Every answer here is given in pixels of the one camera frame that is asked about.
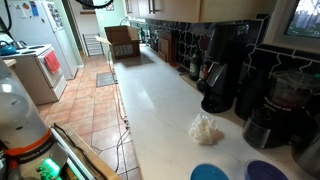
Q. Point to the light wood cupboard door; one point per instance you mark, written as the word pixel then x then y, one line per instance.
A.
pixel 144 8
pixel 180 10

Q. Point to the small orange item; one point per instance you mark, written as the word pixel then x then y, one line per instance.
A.
pixel 174 65

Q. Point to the green glass bottle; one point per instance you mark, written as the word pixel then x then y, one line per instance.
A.
pixel 195 66

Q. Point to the wooden cutting board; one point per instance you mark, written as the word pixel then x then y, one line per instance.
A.
pixel 164 48

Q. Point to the dark bottle red label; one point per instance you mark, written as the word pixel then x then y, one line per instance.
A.
pixel 202 80

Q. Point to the grey floor mat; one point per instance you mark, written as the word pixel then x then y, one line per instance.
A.
pixel 106 80

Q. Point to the small dark bottle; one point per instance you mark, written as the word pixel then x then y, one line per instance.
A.
pixel 142 36

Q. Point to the crumpled white paper towel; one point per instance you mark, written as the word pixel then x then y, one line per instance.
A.
pixel 204 130

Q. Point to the open cardboard box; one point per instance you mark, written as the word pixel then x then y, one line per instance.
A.
pixel 123 41

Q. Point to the black coffee machine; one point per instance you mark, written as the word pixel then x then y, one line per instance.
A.
pixel 221 66

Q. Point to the white slatted gate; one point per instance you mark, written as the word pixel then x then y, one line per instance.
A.
pixel 93 45

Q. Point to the black canister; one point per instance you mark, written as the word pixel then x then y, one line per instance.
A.
pixel 250 100

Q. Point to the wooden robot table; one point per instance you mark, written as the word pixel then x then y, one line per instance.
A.
pixel 100 163

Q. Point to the blue bowl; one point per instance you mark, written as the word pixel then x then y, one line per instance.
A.
pixel 208 172

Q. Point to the red hanging towel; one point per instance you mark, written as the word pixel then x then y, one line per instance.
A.
pixel 52 61

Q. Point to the black food processor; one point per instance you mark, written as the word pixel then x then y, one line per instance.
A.
pixel 276 116

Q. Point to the white stove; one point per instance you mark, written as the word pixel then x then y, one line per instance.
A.
pixel 36 83

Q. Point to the purple bowl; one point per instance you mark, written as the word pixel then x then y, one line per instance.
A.
pixel 265 171

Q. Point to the green lit base light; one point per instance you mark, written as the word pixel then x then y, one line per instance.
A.
pixel 49 166

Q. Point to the white fridge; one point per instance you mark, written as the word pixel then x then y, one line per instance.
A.
pixel 36 30

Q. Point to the silver pot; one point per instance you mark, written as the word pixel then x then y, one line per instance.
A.
pixel 19 45

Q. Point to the blue fridge note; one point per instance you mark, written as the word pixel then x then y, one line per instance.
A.
pixel 34 9

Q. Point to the blue kettle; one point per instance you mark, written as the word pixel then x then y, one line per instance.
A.
pixel 6 50

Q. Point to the framed wall picture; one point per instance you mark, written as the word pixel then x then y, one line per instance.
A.
pixel 110 7

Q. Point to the light wood wall cupboard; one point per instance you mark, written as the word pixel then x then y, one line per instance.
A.
pixel 233 10

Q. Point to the window with light frame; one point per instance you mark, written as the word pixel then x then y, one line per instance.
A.
pixel 305 20

